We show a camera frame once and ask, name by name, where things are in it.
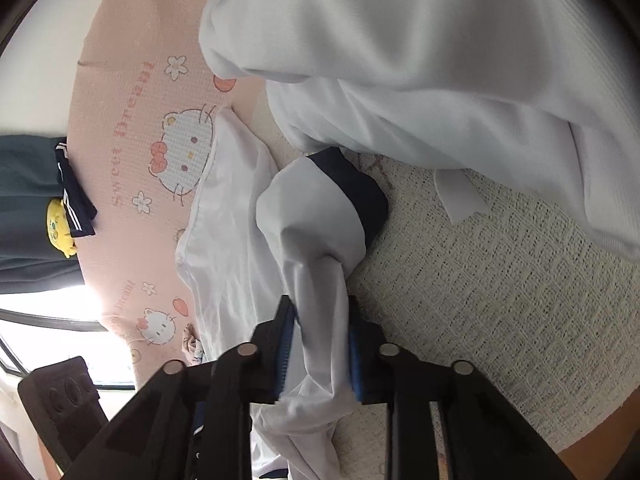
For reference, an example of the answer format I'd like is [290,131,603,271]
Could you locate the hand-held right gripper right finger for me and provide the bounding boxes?
[347,296,571,480]

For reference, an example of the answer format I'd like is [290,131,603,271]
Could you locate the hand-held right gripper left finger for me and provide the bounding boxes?
[65,294,297,480]

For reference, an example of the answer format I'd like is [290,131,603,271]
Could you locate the white t-shirt with navy trim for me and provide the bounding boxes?
[175,0,640,480]

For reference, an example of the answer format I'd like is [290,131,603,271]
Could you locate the black framed window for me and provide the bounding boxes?
[0,285,137,392]

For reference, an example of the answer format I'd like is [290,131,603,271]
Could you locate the pink printed pajama garment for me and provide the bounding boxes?
[181,325,206,367]

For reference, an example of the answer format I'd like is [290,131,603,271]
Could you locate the yellow plush toy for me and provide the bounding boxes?
[46,199,79,260]

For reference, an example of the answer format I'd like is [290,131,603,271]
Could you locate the dark teal cloth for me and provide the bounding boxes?
[0,135,84,295]

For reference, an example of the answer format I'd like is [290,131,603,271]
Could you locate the navy shorts with white stripes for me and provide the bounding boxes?
[54,142,97,239]

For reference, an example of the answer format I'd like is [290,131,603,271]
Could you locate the pink cat print sofa blanket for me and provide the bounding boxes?
[65,0,640,480]

